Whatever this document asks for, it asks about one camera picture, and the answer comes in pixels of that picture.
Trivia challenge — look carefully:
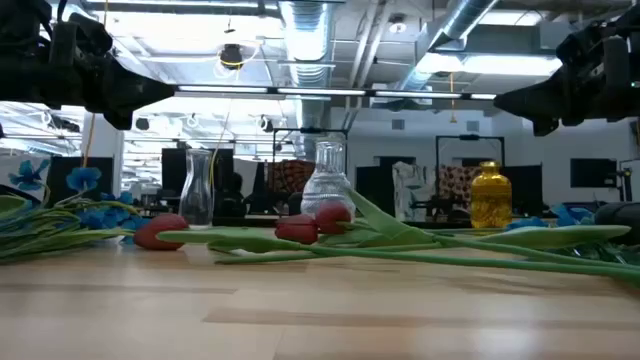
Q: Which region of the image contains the slanted silver ventilation duct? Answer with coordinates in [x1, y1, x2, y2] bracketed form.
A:
[399, 0, 501, 96]

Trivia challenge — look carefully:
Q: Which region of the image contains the black ceiling dome camera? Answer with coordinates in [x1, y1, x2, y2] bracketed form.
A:
[219, 43, 245, 70]

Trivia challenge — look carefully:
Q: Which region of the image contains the white teal cloth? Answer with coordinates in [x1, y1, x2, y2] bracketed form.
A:
[392, 160, 432, 222]

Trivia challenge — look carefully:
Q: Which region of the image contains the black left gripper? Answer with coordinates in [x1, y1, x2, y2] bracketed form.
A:
[0, 0, 176, 132]

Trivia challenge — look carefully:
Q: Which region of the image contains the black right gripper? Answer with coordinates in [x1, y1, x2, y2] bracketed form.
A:
[493, 4, 640, 138]

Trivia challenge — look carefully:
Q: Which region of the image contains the slim clear glass vase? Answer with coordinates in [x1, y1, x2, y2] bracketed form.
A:
[178, 148, 215, 230]

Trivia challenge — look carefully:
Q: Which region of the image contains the yellow glass vase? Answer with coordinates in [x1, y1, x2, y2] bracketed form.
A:
[469, 159, 514, 236]

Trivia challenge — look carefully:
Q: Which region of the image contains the red artificial tulip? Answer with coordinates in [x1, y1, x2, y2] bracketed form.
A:
[274, 214, 640, 274]
[314, 187, 632, 251]
[133, 213, 640, 289]

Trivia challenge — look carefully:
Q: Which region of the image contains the orange checkered cloth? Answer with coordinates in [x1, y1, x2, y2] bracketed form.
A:
[267, 159, 316, 195]

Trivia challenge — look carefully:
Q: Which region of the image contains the patterned clear glass vase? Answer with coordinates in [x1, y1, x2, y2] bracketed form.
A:
[299, 139, 357, 224]

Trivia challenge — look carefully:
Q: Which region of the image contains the black wall monitor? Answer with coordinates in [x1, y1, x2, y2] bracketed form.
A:
[569, 158, 619, 189]

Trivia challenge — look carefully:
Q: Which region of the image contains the rectangular ceiling light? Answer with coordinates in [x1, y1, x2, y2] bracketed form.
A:
[414, 52, 564, 77]

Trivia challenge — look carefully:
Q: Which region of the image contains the red dotted cloth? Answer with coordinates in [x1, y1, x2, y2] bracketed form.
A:
[438, 166, 482, 204]

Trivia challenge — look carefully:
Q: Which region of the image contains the black aluminium table frame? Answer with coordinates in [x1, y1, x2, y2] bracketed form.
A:
[119, 213, 556, 232]

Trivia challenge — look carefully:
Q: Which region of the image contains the blue artificial flower bunch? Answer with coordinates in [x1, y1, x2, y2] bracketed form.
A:
[504, 202, 640, 264]
[0, 158, 151, 264]

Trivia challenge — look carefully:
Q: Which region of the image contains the black rig frame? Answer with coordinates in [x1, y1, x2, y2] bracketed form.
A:
[434, 133, 506, 169]
[272, 127, 350, 176]

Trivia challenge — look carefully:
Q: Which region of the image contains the large silver ventilation duct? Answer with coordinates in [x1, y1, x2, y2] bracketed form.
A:
[278, 0, 336, 159]

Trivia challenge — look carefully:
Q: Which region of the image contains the long linear ceiling light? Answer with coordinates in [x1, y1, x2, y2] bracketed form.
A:
[174, 83, 497, 101]

